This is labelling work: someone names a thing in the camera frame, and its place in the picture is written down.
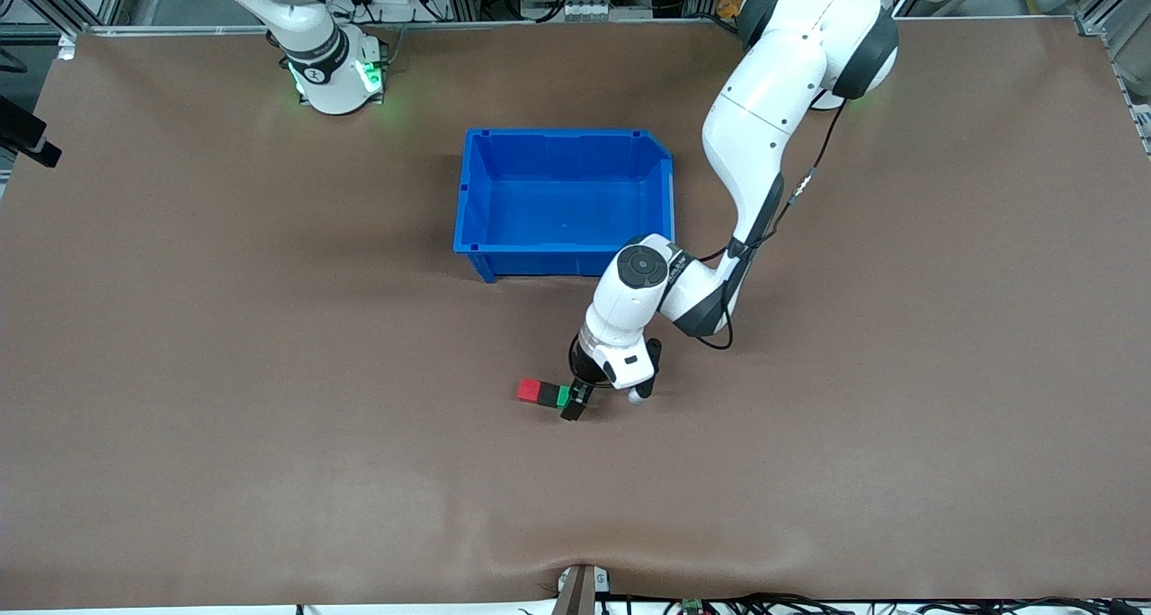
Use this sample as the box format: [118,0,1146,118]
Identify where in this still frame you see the blue plastic storage bin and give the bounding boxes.
[453,128,678,286]

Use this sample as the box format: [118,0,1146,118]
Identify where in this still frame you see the brown table mat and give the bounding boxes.
[0,17,1151,609]

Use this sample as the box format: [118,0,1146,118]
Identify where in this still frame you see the metal table clamp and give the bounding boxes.
[553,563,612,615]

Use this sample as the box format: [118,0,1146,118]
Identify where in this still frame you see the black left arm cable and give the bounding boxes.
[694,101,848,352]

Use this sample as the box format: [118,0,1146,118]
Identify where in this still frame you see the black floor cable bundle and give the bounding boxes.
[620,592,1151,615]

